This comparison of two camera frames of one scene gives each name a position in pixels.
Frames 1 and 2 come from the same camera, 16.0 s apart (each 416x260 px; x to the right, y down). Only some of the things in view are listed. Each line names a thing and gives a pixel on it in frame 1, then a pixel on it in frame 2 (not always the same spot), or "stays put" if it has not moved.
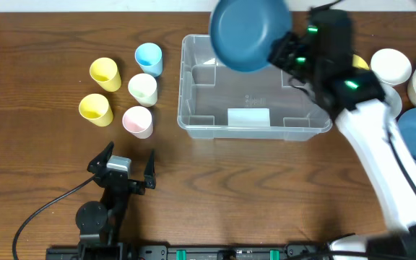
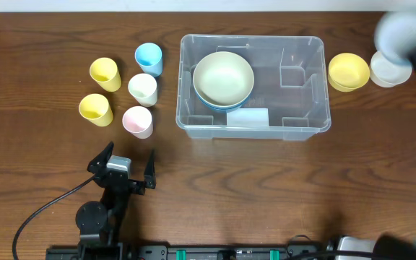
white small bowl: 390,66 stays put
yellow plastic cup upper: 105,71 stays put
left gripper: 129,183 stays put
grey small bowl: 392,102 → 398,33
